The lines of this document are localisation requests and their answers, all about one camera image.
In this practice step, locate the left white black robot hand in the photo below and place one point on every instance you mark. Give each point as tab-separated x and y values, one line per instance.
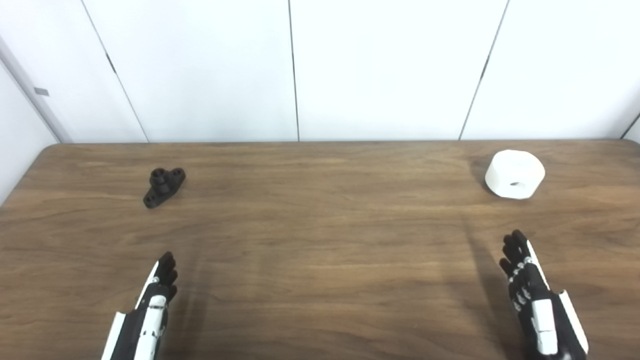
150	310

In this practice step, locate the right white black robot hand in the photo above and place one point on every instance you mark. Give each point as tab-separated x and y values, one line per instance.
542	310

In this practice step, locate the small gray wall label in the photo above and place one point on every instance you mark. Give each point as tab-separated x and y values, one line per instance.
41	91

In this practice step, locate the black plastic holder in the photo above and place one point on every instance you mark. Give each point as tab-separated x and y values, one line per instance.
162	187

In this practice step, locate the round white plastic piece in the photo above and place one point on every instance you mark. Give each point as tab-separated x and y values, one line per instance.
515	172

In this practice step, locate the gray wall corner post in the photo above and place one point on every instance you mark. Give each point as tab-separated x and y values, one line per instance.
35	90

